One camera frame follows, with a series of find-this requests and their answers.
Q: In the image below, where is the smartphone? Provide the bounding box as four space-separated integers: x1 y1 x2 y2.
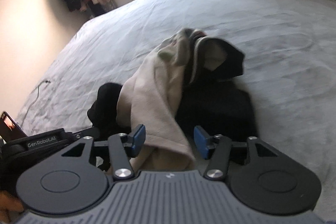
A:
0 111 27 143

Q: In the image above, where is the white cable on bed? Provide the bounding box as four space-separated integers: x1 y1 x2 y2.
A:
20 78 53 127

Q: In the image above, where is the beige and black garment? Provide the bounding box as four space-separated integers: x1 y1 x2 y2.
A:
87 28 258 171

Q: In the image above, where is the grey bed sheet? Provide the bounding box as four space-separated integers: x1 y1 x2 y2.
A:
18 0 335 219

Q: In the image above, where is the left hand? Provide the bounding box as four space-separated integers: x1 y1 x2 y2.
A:
0 191 24 223

